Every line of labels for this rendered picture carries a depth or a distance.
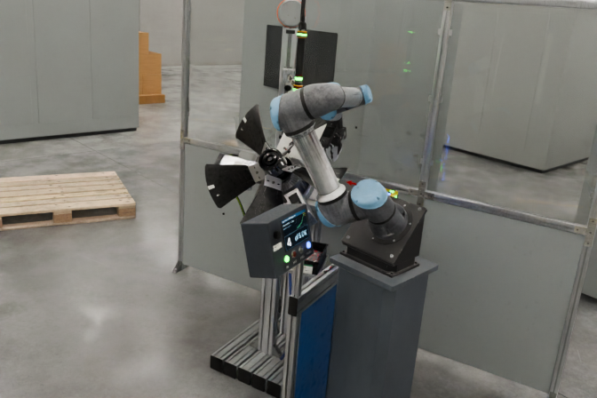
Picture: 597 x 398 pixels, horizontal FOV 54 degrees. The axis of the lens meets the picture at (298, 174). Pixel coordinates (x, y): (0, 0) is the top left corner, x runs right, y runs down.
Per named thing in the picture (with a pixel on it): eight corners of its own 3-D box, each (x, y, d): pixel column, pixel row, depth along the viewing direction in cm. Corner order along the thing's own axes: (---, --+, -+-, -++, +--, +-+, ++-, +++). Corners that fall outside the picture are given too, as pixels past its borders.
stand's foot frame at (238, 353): (271, 320, 371) (271, 308, 368) (334, 344, 350) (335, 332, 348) (210, 368, 319) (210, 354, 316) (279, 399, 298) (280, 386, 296)
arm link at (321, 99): (330, 74, 190) (368, 79, 235) (299, 85, 195) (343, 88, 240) (340, 108, 190) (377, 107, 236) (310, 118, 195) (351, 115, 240)
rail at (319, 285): (377, 242, 303) (378, 228, 301) (384, 244, 301) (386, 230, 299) (287, 314, 227) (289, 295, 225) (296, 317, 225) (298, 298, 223)
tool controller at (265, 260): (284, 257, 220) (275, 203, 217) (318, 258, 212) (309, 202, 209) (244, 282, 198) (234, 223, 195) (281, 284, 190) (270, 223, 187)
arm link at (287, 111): (362, 226, 212) (299, 92, 193) (324, 235, 218) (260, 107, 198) (366, 209, 222) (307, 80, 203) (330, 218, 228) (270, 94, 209)
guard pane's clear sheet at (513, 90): (187, 136, 402) (190, -18, 373) (587, 226, 286) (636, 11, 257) (186, 136, 401) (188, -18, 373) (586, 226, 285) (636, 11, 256)
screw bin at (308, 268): (292, 251, 277) (293, 238, 275) (327, 258, 273) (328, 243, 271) (280, 270, 256) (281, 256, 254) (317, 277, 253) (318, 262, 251)
